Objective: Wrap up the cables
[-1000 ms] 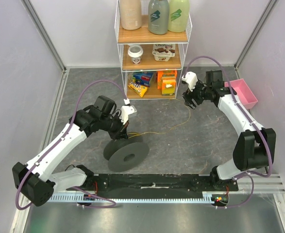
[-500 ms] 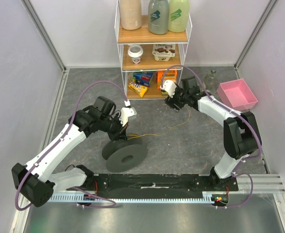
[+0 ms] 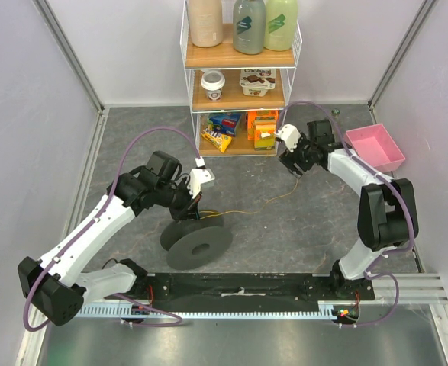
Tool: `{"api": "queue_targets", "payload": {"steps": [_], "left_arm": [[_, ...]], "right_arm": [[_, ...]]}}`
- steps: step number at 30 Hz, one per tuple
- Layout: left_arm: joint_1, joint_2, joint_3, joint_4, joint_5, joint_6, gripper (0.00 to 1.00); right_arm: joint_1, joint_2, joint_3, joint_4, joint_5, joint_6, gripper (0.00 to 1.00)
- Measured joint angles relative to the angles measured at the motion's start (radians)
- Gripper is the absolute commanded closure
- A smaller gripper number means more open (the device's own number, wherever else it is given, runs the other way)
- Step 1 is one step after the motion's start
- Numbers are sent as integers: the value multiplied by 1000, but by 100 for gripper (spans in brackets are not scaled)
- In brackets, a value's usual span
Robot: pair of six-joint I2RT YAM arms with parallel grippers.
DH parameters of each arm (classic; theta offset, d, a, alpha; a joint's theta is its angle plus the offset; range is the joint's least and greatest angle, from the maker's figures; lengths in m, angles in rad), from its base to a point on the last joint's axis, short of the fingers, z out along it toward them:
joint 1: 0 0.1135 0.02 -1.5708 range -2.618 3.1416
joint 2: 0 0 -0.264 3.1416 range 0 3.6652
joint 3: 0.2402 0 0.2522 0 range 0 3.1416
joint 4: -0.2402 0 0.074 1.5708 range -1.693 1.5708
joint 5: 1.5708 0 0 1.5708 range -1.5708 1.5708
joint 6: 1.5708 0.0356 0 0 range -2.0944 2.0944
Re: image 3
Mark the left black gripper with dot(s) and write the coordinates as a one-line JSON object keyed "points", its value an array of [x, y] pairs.
{"points": [[189, 210]]}

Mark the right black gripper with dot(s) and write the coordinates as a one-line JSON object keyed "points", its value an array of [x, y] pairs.
{"points": [[296, 158]]}

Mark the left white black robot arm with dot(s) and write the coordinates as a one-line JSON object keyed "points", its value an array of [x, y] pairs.
{"points": [[57, 285]]}

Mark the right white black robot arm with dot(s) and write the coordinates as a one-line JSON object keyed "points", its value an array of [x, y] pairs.
{"points": [[387, 216]]}

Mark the yellow orange sponge pack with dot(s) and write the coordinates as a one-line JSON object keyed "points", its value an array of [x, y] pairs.
{"points": [[264, 136]]}

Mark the orange cracker box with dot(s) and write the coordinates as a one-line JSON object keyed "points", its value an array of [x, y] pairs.
{"points": [[259, 117]]}

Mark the pink plastic bin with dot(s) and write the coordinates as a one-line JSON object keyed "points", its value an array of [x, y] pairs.
{"points": [[374, 145]]}

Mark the yellow M&M candy bag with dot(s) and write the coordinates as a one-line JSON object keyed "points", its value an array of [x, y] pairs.
{"points": [[220, 141]]}

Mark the blue snack box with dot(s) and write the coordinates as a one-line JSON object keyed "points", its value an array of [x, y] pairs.
{"points": [[225, 123]]}

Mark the Chobani yogurt tub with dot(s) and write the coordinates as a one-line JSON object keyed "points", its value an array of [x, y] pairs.
{"points": [[257, 82]]}

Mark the white lidded yogurt cup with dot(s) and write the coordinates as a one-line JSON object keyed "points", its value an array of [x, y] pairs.
{"points": [[213, 81]]}

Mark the light green soap bottle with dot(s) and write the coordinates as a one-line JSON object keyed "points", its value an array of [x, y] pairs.
{"points": [[281, 21]]}

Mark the grey-green soap bottle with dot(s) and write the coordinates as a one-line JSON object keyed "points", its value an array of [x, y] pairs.
{"points": [[249, 25]]}

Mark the beige lotion bottle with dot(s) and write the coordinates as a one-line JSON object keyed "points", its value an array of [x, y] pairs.
{"points": [[205, 22]]}

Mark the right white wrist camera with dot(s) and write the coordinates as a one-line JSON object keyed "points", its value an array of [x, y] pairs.
{"points": [[289, 135]]}

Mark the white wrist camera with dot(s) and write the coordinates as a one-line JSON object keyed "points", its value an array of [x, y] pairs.
{"points": [[200, 177], [289, 135]]}

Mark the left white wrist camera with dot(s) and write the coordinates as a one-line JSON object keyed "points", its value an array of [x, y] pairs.
{"points": [[200, 177]]}

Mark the aluminium slotted rail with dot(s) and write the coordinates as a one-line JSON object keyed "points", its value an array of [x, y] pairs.
{"points": [[293, 310]]}

